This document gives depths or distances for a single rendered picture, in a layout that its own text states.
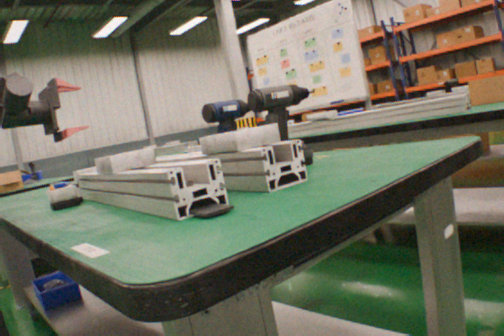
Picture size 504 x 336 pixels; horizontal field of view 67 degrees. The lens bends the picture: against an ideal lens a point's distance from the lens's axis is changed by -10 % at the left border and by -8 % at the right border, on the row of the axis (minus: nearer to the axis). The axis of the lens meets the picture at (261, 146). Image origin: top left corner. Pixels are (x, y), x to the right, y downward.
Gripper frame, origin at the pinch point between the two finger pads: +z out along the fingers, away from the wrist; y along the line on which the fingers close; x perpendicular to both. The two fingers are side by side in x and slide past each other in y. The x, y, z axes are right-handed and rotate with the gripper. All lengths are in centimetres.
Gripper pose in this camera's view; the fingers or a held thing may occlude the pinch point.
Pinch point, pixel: (81, 108)
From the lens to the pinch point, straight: 106.3
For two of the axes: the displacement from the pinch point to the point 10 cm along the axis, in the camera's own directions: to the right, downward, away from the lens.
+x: -7.3, 1.8, 6.5
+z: 6.4, -1.4, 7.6
